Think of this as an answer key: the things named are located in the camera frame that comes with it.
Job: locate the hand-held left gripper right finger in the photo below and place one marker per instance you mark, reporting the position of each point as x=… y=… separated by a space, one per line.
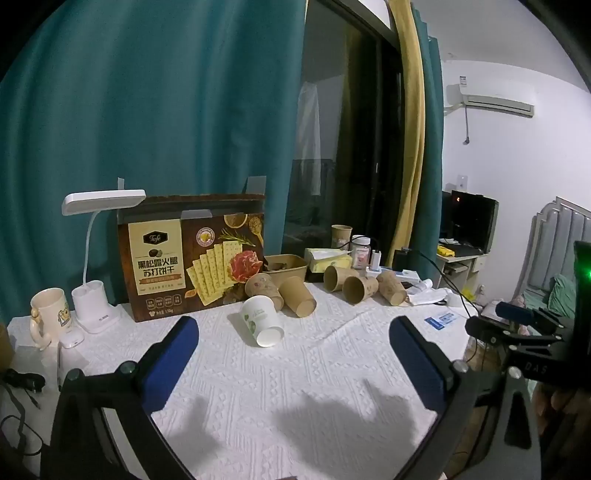
x=418 y=364

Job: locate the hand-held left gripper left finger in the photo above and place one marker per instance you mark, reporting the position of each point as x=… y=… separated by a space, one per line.
x=171 y=359

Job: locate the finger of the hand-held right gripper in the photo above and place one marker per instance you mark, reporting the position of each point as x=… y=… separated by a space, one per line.
x=489 y=331
x=517 y=313

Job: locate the person's right hand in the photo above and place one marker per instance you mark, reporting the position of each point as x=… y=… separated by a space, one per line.
x=561 y=401

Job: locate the blue white card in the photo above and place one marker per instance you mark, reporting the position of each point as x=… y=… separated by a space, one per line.
x=439 y=320

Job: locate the white computer desk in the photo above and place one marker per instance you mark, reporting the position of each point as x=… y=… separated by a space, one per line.
x=461 y=267

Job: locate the white tube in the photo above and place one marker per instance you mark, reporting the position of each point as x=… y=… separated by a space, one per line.
x=420 y=290

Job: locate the brown paper cup printed pattern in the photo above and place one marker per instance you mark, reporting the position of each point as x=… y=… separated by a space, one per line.
x=263 y=287
x=392 y=287

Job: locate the grey padded headboard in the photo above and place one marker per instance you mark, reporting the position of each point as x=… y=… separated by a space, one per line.
x=554 y=240

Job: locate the yellow object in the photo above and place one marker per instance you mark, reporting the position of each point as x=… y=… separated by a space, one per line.
x=446 y=251

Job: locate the white desk lamp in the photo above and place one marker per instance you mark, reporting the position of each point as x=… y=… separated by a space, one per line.
x=94 y=304

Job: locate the plain brown paper cup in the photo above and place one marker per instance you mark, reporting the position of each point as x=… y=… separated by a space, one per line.
x=360 y=290
x=298 y=297
x=337 y=278

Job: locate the white paper cup green print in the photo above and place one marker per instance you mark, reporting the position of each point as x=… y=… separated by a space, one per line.
x=258 y=321

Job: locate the brown cracker box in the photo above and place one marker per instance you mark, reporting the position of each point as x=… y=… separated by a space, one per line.
x=184 y=258

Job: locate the small white case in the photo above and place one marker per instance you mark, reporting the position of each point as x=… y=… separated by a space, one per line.
x=70 y=342

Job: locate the black monitor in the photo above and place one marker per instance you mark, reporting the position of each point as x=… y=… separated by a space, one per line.
x=471 y=217

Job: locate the white charger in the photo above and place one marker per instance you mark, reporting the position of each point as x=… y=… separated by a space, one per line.
x=375 y=261

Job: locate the white textured tablecloth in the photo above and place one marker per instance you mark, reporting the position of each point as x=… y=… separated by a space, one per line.
x=286 y=397

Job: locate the pink jar white lid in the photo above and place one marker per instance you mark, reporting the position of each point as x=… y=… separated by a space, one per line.
x=360 y=253

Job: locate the cream cartoon mug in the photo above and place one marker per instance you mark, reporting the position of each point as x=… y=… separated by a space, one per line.
x=50 y=314

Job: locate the yellow tissue box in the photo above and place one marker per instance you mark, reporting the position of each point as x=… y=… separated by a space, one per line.
x=325 y=263

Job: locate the brown paper bowl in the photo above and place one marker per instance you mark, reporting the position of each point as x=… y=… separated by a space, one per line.
x=288 y=270

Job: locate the upright brown paper cup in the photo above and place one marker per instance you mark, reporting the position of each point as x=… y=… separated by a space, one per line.
x=341 y=237

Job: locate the teal curtain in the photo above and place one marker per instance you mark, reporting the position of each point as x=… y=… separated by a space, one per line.
x=431 y=152
x=152 y=106

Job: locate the white air conditioner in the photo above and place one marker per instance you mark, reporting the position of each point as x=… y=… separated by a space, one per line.
x=491 y=100

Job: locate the yellow curtain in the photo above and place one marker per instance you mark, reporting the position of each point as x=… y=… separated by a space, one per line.
x=408 y=120

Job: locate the dark glass sliding door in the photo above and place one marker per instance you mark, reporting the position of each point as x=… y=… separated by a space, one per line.
x=346 y=134

